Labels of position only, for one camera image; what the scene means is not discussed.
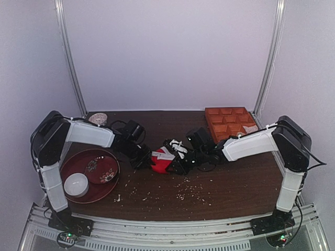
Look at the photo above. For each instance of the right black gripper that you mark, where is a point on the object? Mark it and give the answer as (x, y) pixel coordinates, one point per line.
(180, 162)

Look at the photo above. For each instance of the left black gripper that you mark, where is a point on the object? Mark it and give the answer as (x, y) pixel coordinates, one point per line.
(143, 159)

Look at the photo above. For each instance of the red white underwear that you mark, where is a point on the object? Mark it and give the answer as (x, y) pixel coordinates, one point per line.
(162, 161)

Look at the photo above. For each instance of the orange compartment tray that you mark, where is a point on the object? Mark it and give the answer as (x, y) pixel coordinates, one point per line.
(227, 121)

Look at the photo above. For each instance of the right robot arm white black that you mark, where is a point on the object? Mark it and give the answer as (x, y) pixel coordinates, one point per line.
(285, 136)

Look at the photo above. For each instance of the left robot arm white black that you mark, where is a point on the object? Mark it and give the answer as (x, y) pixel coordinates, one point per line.
(55, 131)

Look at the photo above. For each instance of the red floral plate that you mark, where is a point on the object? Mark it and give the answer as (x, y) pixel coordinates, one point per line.
(101, 170)

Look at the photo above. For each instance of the small patterned white bowl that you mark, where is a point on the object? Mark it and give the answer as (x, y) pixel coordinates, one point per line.
(99, 119)

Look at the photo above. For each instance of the large dark red tray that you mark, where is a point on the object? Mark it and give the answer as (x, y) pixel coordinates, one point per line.
(77, 164)

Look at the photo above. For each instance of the white round cup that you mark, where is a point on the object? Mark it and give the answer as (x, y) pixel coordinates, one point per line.
(76, 185)

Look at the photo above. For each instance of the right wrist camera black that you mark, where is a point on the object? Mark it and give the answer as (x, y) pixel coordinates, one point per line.
(200, 139)

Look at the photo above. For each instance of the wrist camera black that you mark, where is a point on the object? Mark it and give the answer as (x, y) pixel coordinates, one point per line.
(133, 131)
(200, 139)

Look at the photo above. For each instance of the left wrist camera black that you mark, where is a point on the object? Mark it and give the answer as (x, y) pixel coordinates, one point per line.
(133, 131)

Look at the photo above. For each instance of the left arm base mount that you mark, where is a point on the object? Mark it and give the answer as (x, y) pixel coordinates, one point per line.
(66, 222)

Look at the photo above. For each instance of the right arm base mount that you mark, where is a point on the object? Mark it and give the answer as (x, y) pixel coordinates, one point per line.
(278, 220)

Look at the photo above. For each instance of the aluminium front rail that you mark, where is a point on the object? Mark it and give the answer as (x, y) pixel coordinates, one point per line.
(226, 234)

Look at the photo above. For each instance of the left aluminium frame post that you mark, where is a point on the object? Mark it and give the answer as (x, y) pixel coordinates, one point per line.
(59, 8)

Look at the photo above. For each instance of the aluminium frame post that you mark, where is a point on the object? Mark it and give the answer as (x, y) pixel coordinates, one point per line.
(269, 66)
(59, 8)

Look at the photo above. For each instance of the right aluminium frame post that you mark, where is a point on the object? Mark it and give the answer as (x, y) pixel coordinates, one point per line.
(269, 66)

